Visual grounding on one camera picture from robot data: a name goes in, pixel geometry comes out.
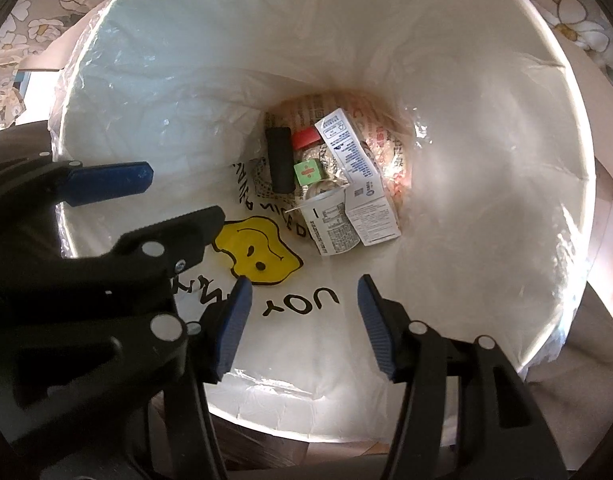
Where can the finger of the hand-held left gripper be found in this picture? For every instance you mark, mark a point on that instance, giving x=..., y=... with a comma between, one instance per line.
x=186, y=230
x=111, y=182

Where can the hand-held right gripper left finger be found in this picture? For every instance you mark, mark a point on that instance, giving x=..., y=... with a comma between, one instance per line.
x=234, y=325

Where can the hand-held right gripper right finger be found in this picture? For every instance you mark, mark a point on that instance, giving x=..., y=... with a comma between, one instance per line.
x=374, y=325

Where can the white smiley plastic bag liner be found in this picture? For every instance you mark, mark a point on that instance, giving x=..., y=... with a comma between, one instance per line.
x=436, y=260

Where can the white yogurt cup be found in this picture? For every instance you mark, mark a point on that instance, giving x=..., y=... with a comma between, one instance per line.
x=331, y=225

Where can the white round trash bin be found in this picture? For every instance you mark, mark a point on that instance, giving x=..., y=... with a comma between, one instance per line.
x=286, y=422

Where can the black rectangular bar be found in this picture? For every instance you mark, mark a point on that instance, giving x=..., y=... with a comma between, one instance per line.
x=279, y=160

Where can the small green box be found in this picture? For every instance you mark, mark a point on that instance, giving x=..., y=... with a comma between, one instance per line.
x=307, y=172

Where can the small red box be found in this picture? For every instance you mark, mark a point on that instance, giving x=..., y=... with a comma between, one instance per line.
x=306, y=138

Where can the foil lid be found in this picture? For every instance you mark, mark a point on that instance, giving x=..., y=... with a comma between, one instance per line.
x=331, y=175

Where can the white milk carton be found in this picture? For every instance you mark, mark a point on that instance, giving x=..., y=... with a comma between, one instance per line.
x=356, y=160

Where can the floral patterned cloth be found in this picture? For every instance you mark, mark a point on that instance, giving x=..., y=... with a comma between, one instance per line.
x=46, y=25

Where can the brown printed paper bag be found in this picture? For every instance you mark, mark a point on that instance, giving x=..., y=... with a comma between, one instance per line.
x=386, y=135

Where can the person's grey trouser leg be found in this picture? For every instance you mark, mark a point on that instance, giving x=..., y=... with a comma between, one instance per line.
x=586, y=385

